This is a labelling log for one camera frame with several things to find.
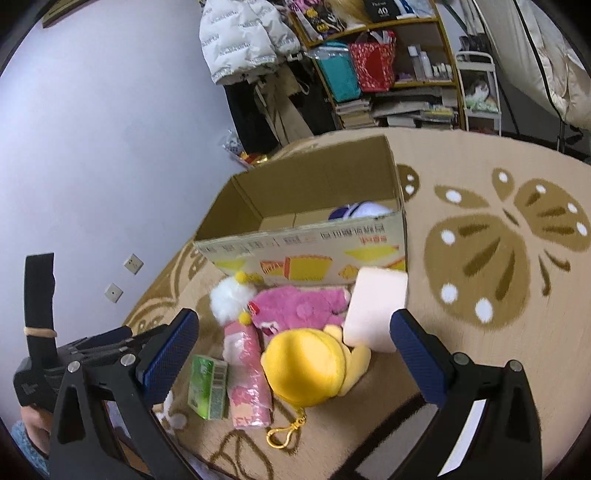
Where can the stack of books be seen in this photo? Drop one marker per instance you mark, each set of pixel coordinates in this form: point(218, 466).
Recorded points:
point(353, 115)

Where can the green tissue pack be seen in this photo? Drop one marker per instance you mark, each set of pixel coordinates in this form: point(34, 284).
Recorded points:
point(207, 387)

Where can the pink swirl cushion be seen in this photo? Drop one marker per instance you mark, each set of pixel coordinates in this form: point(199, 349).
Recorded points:
point(376, 309)

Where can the white fluffy plush toy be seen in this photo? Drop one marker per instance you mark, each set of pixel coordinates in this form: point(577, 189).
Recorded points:
point(228, 300)

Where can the teal bag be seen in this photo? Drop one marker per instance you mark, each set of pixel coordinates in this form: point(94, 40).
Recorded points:
point(339, 74)

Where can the white padded chair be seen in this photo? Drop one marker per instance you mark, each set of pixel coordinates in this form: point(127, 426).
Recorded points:
point(545, 50)

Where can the white wall socket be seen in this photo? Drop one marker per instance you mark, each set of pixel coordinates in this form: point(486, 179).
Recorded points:
point(133, 264)
point(113, 291)

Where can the printed cardboard box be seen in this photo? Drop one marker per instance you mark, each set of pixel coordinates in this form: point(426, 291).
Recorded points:
point(295, 189)

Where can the pink plush bear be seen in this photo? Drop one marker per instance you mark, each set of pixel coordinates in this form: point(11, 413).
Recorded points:
point(295, 307)

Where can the pink black printed bag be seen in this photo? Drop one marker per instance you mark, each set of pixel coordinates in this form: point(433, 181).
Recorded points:
point(311, 18)

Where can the light blue fuzzy cloth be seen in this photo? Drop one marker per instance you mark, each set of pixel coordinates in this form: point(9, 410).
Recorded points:
point(27, 454)

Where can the person's leg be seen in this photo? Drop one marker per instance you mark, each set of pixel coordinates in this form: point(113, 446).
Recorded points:
point(34, 429)

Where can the white metal cart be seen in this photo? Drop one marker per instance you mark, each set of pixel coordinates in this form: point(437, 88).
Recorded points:
point(480, 64)

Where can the pink tissue pack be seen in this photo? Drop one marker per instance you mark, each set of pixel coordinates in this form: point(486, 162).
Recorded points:
point(247, 369)

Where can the purple white plush toy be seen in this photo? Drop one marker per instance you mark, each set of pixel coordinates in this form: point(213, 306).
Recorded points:
point(364, 210)

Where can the black box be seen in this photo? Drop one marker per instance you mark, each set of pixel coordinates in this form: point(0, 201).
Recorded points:
point(381, 9)

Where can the beige butterfly printed blanket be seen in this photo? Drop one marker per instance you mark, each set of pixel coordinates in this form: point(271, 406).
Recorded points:
point(480, 332)

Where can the plush toy in cart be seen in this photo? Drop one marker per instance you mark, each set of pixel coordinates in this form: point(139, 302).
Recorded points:
point(480, 92)

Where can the white puffer jacket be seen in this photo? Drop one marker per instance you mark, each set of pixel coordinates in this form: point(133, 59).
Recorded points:
point(244, 37)

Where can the blond wig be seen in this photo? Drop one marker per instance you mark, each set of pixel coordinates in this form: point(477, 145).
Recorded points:
point(348, 9)

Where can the yellow plush toy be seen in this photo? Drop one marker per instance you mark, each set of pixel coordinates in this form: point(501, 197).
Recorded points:
point(304, 364)

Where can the wooden picture frame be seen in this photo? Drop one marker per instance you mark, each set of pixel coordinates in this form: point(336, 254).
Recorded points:
point(62, 11)

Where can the beige coat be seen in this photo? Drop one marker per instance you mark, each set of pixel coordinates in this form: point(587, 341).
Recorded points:
point(288, 106)

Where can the red patterned bag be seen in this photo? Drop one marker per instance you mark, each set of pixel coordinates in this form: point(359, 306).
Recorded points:
point(371, 64)

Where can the black hanging garment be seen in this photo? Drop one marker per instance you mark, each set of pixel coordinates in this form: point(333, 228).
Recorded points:
point(244, 115)

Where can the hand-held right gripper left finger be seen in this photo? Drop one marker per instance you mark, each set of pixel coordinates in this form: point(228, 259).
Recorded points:
point(170, 355)

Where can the group of cosmetic bottles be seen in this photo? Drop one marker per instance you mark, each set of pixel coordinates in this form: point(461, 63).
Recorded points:
point(431, 64)

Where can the pile of papers and books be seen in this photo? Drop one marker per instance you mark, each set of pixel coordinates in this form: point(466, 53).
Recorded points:
point(415, 108)

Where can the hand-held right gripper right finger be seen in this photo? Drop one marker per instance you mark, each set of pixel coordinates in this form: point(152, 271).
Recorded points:
point(418, 360)

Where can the wooden shelf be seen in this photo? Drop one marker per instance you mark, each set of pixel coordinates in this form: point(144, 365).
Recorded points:
point(443, 55)

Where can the bag of small toys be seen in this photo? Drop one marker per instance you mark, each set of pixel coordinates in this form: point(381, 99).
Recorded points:
point(242, 150)

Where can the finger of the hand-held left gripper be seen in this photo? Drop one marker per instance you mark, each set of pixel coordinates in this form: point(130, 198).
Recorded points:
point(99, 342)
point(138, 342)

